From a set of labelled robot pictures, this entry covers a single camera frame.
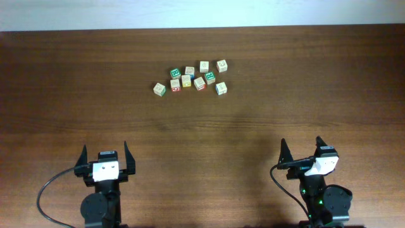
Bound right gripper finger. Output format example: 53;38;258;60
316;136;327;148
278;138;294;165

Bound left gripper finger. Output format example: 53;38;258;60
124;141;136;175
75;145;88;168

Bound wooden block red side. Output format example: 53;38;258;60
170;79;181;92

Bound wooden block yellow side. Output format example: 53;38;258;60
181;75;192;87

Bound wooden block red edge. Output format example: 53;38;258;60
194;77;206;91

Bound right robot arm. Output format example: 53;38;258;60
275;136;352;228

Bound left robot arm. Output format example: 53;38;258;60
74;143;136;228

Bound wooden block green side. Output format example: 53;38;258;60
153;82;166;97

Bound green R letter block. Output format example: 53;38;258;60
170;68;182;80

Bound wooden block blue side snail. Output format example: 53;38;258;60
184;66;195;79

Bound wooden block far right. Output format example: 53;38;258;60
216;60;228;73

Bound plain wooden block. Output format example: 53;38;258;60
199;61;209;73

